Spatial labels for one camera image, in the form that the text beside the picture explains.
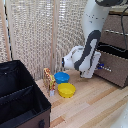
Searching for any silver grasped drawer handle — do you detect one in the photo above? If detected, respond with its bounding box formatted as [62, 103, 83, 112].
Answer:
[101, 66, 113, 73]

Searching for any black fabric storage bin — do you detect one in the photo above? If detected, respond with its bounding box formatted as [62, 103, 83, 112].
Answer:
[0, 59, 52, 128]

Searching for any blue plastic bowl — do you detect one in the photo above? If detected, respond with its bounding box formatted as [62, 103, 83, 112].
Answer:
[53, 71, 71, 85]

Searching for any yellow plastic bowl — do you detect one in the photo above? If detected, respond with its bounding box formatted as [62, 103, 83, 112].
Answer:
[57, 82, 77, 99]

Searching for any bamboo blind screen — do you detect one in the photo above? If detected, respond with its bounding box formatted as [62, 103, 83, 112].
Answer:
[4, 0, 91, 81]

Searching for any brown drawer with grasped handle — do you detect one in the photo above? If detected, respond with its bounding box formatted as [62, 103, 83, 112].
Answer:
[94, 42, 128, 88]

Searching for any wooden screen post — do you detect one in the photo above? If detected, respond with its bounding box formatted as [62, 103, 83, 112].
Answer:
[49, 0, 61, 74]
[0, 0, 11, 64]

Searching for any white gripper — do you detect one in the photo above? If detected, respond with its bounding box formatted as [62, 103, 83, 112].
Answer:
[79, 61, 105, 80]

